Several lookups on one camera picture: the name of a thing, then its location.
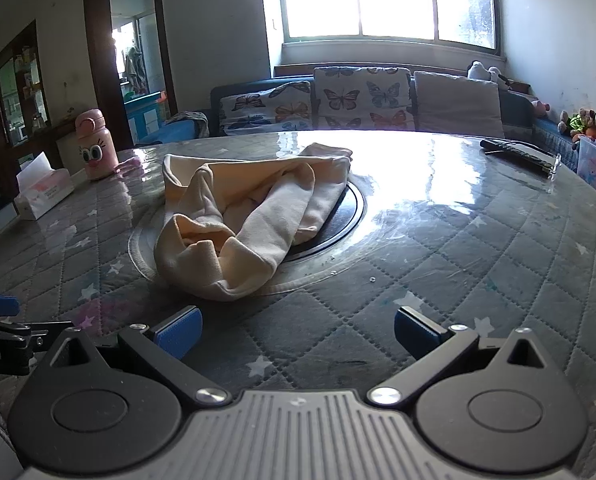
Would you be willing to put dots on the wooden display cabinet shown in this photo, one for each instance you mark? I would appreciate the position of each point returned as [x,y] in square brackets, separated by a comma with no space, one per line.
[17,95]

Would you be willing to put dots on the dark blue sofa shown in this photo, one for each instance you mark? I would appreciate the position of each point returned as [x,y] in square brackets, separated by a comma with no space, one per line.
[517,110]

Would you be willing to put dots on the pink cartoon water bottle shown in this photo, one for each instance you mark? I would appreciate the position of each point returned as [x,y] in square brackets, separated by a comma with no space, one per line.
[95,150]

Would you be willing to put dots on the white tissue box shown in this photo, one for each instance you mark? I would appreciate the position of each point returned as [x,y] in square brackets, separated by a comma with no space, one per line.
[47,192]

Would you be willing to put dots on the long black object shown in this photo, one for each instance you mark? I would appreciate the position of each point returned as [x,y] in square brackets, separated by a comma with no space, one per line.
[515,152]

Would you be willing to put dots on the white plush toy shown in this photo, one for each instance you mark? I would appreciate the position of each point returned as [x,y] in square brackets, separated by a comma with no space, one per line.
[485,74]

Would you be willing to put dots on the hanging clothes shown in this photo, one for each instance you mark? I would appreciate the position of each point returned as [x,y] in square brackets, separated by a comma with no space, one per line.
[133,67]

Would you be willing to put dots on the small pink toy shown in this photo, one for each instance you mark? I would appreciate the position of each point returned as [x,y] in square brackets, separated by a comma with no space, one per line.
[540,106]

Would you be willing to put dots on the plain grey cushion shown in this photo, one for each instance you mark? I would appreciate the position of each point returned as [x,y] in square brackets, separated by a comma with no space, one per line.
[458,105]

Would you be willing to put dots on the tall butterfly print cushion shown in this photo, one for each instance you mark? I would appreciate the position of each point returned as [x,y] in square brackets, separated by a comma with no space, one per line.
[360,95]

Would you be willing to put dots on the cream cloth garment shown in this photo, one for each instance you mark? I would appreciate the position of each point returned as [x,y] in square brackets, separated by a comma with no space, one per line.
[258,210]

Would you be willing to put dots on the dark wooden door frame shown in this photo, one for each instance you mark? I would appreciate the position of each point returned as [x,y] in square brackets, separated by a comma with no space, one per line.
[95,60]

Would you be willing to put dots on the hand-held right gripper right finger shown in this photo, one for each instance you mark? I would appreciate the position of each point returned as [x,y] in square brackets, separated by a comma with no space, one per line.
[418,332]

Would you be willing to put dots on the wide butterfly print cushion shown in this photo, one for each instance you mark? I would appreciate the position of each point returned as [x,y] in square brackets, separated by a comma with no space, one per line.
[268,107]

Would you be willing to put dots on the blue cabinet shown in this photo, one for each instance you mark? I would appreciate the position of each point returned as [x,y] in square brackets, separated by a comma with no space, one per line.
[145,115]

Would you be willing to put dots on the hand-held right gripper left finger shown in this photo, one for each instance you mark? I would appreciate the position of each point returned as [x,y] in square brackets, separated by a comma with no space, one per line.
[180,332]

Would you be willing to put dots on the grey cloth on sofa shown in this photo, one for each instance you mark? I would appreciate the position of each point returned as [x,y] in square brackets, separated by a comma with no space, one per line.
[190,122]

